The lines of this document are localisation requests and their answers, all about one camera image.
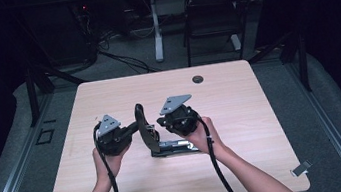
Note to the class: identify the white desk foot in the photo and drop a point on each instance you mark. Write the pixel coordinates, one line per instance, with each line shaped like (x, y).
(236, 42)

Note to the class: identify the black folding chair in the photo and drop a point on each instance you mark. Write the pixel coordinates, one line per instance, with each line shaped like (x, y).
(214, 15)

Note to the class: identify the person's left hand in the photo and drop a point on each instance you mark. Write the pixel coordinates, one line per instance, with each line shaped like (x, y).
(111, 166)

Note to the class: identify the grey tape piece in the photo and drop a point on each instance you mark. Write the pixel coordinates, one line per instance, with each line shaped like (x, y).
(301, 168)

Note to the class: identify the black tape square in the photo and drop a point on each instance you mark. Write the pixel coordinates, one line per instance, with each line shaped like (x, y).
(38, 138)

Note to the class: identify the short black tape strip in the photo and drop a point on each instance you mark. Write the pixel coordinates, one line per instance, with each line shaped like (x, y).
(50, 121)

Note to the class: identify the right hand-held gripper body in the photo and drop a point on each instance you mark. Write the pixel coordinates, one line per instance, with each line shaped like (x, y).
(180, 120)

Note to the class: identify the white desk leg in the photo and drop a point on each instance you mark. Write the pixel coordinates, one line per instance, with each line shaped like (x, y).
(157, 37)

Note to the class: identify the person's right hand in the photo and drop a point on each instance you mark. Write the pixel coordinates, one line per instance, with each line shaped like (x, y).
(208, 137)

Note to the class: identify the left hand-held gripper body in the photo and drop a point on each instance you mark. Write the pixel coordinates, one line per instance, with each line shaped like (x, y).
(112, 141)

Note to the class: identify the dark equipment cabinet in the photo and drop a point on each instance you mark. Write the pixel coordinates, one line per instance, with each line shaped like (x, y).
(59, 37)

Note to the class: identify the black frame stand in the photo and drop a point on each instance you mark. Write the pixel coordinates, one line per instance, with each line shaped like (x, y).
(33, 95)
(303, 64)

